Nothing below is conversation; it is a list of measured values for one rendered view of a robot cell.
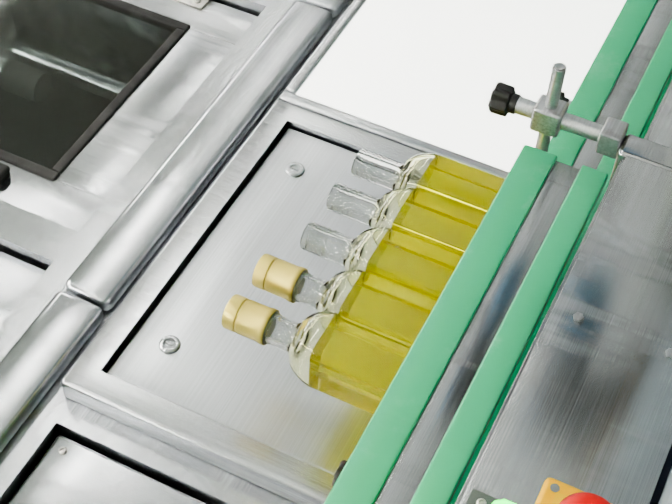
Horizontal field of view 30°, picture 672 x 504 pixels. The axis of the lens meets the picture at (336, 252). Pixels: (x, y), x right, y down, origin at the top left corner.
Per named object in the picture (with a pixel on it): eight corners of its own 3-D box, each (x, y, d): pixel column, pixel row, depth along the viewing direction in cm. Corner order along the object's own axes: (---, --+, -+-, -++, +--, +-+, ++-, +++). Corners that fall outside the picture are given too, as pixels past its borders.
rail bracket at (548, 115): (604, 210, 121) (484, 166, 124) (642, 81, 108) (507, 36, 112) (594, 231, 119) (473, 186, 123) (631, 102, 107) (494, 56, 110)
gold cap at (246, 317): (282, 315, 118) (242, 298, 119) (275, 305, 115) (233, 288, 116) (266, 349, 117) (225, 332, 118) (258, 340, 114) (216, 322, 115)
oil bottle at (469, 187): (599, 250, 128) (407, 178, 133) (610, 213, 123) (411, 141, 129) (581, 289, 124) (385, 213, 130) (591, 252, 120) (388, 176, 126)
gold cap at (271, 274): (290, 310, 120) (249, 293, 121) (307, 287, 122) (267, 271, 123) (292, 284, 117) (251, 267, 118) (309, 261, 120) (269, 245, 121)
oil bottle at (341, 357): (518, 422, 114) (307, 334, 119) (527, 387, 109) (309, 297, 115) (495, 470, 110) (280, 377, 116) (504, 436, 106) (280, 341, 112)
